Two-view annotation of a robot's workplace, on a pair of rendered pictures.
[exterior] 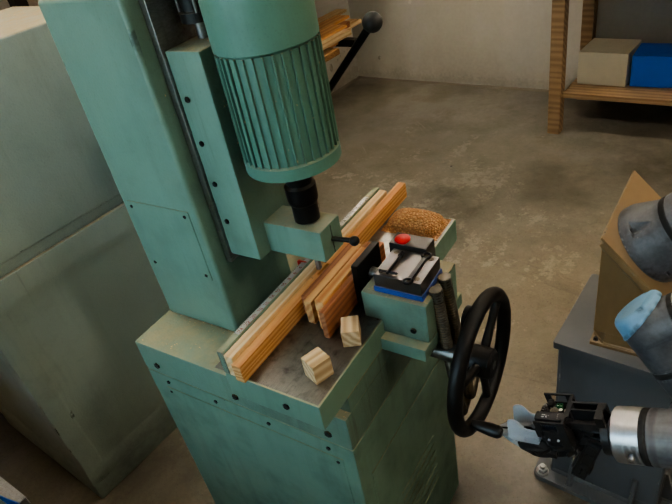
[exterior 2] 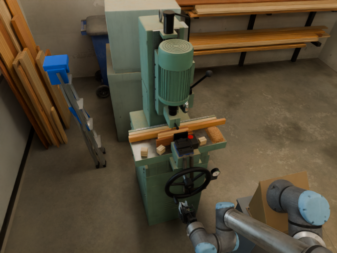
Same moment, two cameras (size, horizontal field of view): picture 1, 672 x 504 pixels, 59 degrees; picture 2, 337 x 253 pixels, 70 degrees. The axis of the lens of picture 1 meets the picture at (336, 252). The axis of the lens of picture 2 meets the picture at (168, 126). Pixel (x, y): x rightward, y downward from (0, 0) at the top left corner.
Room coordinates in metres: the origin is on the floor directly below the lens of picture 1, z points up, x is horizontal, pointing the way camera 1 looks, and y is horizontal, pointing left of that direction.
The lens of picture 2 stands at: (0.04, -0.57, 2.03)
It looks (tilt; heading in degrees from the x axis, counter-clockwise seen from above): 43 degrees down; 34
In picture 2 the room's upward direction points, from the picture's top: 2 degrees clockwise
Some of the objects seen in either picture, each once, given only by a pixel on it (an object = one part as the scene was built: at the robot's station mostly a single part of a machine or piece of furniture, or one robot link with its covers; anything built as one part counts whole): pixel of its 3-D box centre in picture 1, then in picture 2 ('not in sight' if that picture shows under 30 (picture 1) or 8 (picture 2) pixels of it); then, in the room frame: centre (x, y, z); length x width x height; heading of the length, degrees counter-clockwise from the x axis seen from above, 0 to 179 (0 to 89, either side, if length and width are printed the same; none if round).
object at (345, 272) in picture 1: (345, 287); (172, 137); (0.93, 0.00, 0.94); 0.18 x 0.02 x 0.07; 142
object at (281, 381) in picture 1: (375, 302); (179, 147); (0.94, -0.06, 0.87); 0.61 x 0.30 x 0.06; 142
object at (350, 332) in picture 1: (351, 331); (160, 149); (0.82, 0.00, 0.92); 0.04 x 0.03 x 0.04; 172
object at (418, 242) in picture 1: (409, 263); (186, 144); (0.89, -0.13, 0.99); 0.13 x 0.11 x 0.06; 142
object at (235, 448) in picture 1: (322, 433); (165, 168); (1.06, 0.14, 0.36); 0.58 x 0.45 x 0.71; 52
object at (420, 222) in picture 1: (415, 218); (214, 132); (1.15, -0.19, 0.92); 0.14 x 0.09 x 0.04; 52
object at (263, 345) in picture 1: (334, 265); (179, 129); (1.03, 0.01, 0.92); 0.67 x 0.02 x 0.04; 142
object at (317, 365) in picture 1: (317, 365); (144, 151); (0.75, 0.07, 0.92); 0.04 x 0.04 x 0.04; 31
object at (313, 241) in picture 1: (304, 235); (171, 116); (1.00, 0.05, 1.03); 0.14 x 0.07 x 0.09; 52
